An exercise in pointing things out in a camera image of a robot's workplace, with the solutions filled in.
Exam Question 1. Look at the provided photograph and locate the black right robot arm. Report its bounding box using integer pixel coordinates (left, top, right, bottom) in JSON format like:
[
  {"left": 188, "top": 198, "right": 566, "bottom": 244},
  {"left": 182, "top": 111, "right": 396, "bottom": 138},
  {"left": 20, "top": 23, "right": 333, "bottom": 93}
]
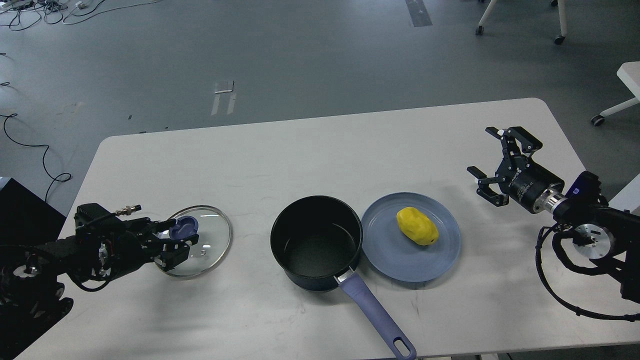
[{"left": 467, "top": 126, "right": 640, "bottom": 322}]

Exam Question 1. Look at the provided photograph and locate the dark saucepan with purple handle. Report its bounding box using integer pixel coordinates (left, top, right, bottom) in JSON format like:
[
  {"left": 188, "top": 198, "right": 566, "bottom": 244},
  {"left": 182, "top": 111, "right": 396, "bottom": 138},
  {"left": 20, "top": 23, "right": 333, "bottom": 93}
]
[{"left": 270, "top": 194, "right": 418, "bottom": 360}]

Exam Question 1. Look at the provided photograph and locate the white table at right edge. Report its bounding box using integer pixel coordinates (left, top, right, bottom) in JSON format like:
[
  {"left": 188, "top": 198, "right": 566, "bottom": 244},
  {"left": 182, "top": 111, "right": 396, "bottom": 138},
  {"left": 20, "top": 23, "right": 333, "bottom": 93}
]
[{"left": 590, "top": 61, "right": 640, "bottom": 126}]

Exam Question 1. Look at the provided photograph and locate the cable bundle top left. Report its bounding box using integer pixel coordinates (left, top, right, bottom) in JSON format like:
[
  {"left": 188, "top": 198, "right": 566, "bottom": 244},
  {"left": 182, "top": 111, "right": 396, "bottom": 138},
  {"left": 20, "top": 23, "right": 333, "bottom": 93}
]
[{"left": 0, "top": 0, "right": 163, "bottom": 32}]

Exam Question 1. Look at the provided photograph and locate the blue plate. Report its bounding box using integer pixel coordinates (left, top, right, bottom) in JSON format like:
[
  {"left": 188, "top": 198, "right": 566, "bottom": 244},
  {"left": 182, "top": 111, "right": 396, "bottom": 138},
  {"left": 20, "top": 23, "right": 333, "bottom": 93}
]
[{"left": 361, "top": 192, "right": 462, "bottom": 283}]

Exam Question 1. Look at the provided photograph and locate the glass lid with purple knob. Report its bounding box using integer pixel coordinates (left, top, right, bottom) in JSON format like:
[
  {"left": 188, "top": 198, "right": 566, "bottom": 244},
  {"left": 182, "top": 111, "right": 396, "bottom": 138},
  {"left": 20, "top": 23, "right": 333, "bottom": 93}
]
[{"left": 156, "top": 205, "right": 233, "bottom": 280}]

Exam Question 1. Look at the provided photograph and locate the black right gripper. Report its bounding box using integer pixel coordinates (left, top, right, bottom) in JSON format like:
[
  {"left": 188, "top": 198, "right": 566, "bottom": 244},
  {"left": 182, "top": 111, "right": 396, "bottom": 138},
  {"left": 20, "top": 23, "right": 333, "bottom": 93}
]
[{"left": 467, "top": 126, "right": 565, "bottom": 214}]

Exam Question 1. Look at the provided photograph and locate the black cable on floor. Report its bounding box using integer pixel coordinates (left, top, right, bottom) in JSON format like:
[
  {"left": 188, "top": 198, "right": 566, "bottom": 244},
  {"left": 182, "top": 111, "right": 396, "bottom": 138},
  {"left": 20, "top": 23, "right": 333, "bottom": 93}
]
[{"left": 0, "top": 113, "right": 73, "bottom": 203}]

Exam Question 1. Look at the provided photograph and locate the yellow potato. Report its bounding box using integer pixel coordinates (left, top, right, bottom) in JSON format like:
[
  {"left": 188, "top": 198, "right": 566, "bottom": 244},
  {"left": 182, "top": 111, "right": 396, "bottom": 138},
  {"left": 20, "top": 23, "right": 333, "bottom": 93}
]
[{"left": 396, "top": 206, "right": 440, "bottom": 246}]

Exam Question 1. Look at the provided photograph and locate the white chair legs top right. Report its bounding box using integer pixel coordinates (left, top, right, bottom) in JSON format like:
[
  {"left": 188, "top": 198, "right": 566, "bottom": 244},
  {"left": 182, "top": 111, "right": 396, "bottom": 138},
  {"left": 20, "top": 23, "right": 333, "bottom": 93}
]
[{"left": 475, "top": 0, "right": 569, "bottom": 45}]

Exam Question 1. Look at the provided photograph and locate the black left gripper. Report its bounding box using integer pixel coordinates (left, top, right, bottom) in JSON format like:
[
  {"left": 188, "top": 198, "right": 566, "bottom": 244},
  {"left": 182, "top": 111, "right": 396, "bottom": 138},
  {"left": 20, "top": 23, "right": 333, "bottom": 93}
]
[{"left": 102, "top": 218, "right": 199, "bottom": 276}]

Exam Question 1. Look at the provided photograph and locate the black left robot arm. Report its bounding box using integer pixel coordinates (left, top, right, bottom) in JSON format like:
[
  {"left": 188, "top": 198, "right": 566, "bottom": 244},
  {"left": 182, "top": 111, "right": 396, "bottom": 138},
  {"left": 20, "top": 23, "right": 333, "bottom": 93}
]
[{"left": 0, "top": 203, "right": 199, "bottom": 360}]

